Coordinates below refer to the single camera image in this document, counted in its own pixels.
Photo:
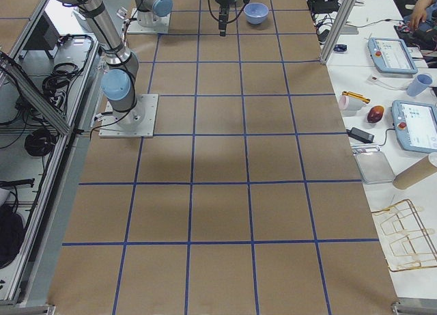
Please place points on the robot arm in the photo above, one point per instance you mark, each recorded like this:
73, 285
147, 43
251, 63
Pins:
118, 84
151, 12

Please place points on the blue bowl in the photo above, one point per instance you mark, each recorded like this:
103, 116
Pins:
256, 13

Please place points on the person hand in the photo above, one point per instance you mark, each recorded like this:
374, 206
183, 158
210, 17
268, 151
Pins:
417, 17

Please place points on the small blue black device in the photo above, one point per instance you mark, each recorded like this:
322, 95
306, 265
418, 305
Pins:
340, 48

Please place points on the gold metal cylinder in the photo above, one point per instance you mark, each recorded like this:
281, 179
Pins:
357, 96

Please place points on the left teach pendant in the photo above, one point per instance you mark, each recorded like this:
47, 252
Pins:
391, 56

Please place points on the teach pendant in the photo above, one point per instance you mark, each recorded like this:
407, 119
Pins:
415, 125
391, 56

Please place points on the black power adapter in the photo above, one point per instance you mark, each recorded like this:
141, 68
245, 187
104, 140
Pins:
360, 135

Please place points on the dark red mango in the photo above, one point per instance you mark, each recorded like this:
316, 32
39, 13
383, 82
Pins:
375, 114

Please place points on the light blue cup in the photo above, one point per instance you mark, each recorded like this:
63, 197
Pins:
419, 84

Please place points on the metal tray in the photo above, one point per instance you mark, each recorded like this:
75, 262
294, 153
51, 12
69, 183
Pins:
372, 164

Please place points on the right teach pendant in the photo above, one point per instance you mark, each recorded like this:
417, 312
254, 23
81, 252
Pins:
415, 125

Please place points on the cardboard tube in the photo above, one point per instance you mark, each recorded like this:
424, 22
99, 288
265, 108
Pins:
416, 172

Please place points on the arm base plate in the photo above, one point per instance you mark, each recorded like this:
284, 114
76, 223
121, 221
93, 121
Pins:
139, 122
135, 28

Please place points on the aluminium frame post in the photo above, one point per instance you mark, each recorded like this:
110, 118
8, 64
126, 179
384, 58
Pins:
340, 20

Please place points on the gold wire rack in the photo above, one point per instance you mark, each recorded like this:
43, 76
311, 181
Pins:
408, 244

